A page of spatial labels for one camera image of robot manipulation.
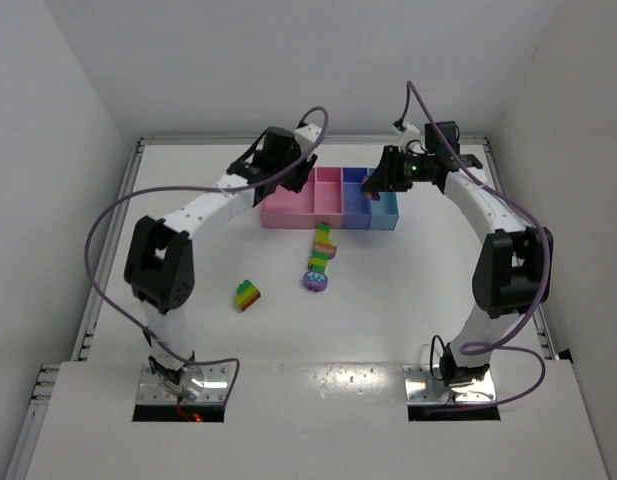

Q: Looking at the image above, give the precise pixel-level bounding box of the long multicolour brick stack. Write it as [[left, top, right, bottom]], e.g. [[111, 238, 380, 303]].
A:
[[307, 223, 337, 273]]

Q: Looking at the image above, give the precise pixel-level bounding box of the green yellow orange brick stack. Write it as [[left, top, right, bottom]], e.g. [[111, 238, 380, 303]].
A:
[[234, 279, 261, 312]]

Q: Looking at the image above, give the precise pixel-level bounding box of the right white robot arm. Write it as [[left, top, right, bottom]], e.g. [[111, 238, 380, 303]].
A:
[[362, 120, 554, 386]]

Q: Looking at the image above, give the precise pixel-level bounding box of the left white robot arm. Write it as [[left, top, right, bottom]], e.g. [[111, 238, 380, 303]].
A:
[[124, 122, 321, 396]]

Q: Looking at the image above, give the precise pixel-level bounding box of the large pink bin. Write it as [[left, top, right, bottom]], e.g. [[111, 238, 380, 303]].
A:
[[260, 170, 316, 229]]

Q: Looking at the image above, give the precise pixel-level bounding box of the small pink bin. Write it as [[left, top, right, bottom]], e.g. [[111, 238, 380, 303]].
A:
[[314, 167, 343, 229]]

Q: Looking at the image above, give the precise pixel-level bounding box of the light blue bin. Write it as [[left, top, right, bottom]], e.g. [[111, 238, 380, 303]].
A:
[[369, 192, 399, 231]]

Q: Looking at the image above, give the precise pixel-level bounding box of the dark blue bin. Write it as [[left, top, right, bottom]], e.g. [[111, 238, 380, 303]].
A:
[[342, 167, 371, 230]]

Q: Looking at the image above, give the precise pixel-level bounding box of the purple flower brick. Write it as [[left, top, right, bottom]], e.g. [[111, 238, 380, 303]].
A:
[[302, 270, 328, 292]]

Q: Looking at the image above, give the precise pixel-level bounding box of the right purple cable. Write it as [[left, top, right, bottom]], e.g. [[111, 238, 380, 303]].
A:
[[405, 80, 554, 411]]

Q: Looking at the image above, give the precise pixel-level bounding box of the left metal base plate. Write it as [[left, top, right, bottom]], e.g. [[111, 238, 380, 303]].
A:
[[136, 365, 231, 407]]

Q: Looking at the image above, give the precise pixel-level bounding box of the metal base plate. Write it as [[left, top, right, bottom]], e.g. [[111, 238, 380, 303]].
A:
[[136, 365, 231, 407], [403, 363, 497, 407]]

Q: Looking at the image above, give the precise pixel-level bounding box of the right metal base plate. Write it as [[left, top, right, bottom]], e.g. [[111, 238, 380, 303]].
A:
[[403, 363, 497, 407]]

